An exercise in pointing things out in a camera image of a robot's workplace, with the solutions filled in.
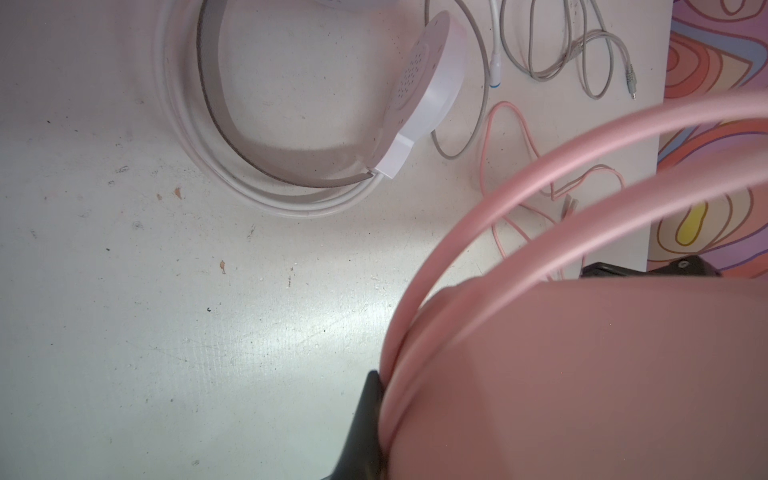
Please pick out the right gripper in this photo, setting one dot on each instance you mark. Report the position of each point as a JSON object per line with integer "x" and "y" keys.
{"x": 687, "y": 266}

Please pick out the white headphones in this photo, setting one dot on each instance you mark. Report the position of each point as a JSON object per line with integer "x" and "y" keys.
{"x": 302, "y": 108}

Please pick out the pink cat-ear headphones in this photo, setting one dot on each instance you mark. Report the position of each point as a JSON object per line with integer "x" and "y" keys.
{"x": 510, "y": 376}

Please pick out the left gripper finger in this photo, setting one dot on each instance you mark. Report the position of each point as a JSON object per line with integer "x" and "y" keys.
{"x": 361, "y": 456}

